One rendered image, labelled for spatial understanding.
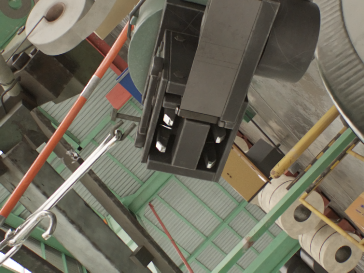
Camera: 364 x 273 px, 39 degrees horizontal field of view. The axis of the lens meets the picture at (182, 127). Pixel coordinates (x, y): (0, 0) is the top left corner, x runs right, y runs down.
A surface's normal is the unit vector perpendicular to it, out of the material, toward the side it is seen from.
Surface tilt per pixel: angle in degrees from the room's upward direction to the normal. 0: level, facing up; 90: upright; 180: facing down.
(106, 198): 34
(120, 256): 140
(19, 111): 90
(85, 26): 88
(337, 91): 90
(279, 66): 51
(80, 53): 125
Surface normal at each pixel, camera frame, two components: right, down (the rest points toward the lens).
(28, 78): -0.41, 0.76
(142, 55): 0.00, 0.57
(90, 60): 0.65, -0.18
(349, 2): -0.65, -0.63
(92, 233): 0.73, -0.37
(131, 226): -0.57, 0.59
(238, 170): 0.32, 0.28
